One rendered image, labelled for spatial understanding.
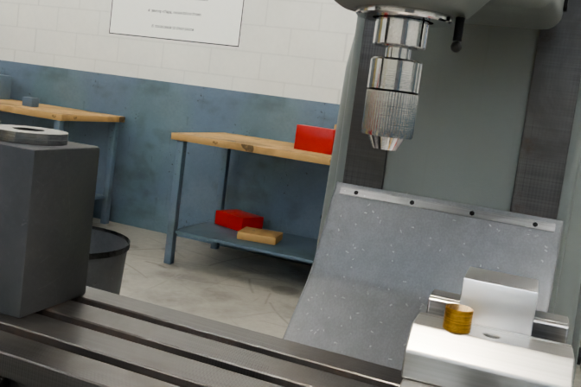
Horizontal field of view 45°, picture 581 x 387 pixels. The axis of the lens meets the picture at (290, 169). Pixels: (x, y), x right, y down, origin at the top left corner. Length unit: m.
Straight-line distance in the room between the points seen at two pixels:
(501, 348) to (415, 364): 0.07
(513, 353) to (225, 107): 4.93
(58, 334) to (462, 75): 0.62
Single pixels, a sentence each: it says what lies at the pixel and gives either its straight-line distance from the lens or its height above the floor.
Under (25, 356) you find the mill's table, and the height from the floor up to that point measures 0.95.
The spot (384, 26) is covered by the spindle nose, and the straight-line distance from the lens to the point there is 0.63.
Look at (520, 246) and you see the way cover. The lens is 0.99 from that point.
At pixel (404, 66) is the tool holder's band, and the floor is 1.26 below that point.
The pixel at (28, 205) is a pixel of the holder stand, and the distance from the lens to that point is 0.81.
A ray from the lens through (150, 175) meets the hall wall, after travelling 5.79.
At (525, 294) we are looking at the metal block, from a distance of 0.62.
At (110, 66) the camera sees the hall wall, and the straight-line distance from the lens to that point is 6.03.
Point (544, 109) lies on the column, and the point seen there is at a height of 1.25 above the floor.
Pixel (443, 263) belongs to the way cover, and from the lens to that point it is 0.98.
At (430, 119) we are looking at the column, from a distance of 1.02.
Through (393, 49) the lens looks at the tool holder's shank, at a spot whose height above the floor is 1.28.
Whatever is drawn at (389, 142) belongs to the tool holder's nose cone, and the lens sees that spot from 0.63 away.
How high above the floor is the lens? 1.23
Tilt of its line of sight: 6 degrees down
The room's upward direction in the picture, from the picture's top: 7 degrees clockwise
